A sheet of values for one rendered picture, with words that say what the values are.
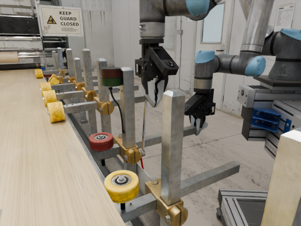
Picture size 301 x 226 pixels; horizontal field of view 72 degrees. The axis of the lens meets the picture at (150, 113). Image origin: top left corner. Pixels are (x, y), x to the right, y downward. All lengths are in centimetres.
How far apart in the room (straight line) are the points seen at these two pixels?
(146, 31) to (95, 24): 893
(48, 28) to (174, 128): 255
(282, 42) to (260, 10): 33
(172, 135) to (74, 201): 24
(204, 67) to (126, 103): 36
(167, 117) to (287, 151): 24
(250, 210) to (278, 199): 125
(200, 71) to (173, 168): 47
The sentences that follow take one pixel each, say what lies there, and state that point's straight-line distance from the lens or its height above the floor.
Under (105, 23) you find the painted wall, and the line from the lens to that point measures 965.
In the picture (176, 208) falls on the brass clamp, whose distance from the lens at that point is 55.
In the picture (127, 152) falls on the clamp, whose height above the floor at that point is 86.
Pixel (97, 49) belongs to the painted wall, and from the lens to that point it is 953.
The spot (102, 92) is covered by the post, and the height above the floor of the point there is 101.
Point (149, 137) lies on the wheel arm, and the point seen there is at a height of 86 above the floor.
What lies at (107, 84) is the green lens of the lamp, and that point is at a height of 110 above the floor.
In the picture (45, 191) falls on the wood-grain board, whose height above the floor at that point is 90.
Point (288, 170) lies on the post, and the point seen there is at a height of 107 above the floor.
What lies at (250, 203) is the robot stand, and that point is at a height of 21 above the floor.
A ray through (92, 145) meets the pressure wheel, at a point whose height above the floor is 89.
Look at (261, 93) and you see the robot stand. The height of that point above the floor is 98.
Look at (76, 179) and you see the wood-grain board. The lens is 55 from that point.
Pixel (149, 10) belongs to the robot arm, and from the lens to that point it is 63.
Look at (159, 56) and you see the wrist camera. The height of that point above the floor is 117.
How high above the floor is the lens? 121
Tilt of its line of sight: 19 degrees down
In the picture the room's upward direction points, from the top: straight up
